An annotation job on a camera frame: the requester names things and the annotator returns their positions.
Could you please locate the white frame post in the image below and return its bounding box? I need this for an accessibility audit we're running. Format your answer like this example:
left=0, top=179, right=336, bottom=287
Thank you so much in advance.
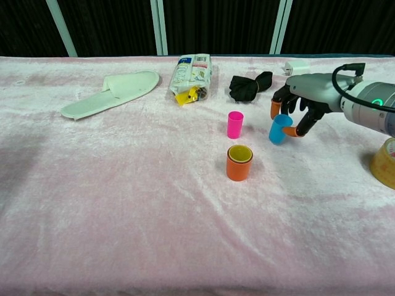
left=150, top=0, right=169, bottom=56
left=46, top=0, right=78, bottom=58
left=269, top=0, right=293, bottom=56

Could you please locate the pink velvet table cloth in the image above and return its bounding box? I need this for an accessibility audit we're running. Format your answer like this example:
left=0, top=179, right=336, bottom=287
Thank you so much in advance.
left=0, top=55, right=395, bottom=296

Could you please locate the pink plastic cup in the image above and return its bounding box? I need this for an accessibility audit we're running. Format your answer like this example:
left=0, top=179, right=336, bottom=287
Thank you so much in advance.
left=227, top=111, right=244, bottom=139

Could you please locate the purple plastic cup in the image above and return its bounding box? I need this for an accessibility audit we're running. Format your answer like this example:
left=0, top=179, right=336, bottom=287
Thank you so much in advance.
left=227, top=144, right=254, bottom=164

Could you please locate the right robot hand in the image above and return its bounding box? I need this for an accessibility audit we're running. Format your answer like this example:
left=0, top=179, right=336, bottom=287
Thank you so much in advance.
left=270, top=73, right=352, bottom=139

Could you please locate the orange plastic cup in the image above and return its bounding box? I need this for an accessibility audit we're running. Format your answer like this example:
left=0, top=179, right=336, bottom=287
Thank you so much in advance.
left=226, top=144, right=254, bottom=182

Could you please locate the blue plastic cup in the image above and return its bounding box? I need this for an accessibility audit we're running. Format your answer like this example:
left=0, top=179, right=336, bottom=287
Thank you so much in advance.
left=268, top=113, right=293, bottom=146

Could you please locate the black cloth bundle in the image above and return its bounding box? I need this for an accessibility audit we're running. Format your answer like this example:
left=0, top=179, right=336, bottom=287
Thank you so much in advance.
left=228, top=71, right=274, bottom=104

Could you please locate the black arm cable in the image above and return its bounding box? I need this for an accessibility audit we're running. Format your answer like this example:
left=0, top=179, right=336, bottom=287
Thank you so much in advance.
left=332, top=63, right=395, bottom=113

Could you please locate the white disposable slipper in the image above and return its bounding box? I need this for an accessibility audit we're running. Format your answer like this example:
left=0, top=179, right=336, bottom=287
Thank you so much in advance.
left=60, top=70, right=160, bottom=121

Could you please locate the yellowish tape roll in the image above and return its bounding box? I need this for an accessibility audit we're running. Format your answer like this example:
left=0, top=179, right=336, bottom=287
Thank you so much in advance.
left=369, top=138, right=395, bottom=187

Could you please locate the white snack package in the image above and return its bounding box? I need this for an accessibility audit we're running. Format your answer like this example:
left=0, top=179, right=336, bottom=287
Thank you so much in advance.
left=167, top=54, right=214, bottom=107

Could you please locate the white charger plug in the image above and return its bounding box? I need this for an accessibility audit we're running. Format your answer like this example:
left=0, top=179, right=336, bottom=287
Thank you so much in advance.
left=283, top=60, right=311, bottom=76

